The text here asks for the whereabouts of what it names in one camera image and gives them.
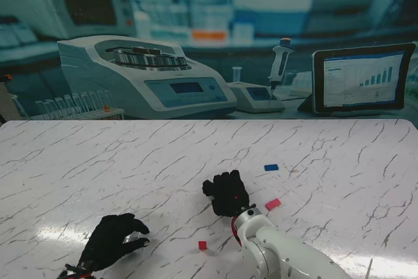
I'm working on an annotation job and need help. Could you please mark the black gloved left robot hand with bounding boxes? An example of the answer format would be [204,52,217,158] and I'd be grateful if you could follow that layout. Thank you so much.
[79,212,151,272]

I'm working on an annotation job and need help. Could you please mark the red right wrist cable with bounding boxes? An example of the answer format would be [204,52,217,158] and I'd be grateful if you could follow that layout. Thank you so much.
[231,216,243,248]

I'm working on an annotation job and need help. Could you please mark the printed laboratory scene backdrop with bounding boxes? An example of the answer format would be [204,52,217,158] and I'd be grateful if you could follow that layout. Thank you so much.
[0,0,418,121]

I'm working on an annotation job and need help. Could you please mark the pink domino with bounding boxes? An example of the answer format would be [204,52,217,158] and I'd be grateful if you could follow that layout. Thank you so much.
[265,198,282,212]

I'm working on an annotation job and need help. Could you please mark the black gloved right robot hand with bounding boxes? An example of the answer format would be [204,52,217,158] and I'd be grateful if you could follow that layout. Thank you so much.
[202,169,251,218]

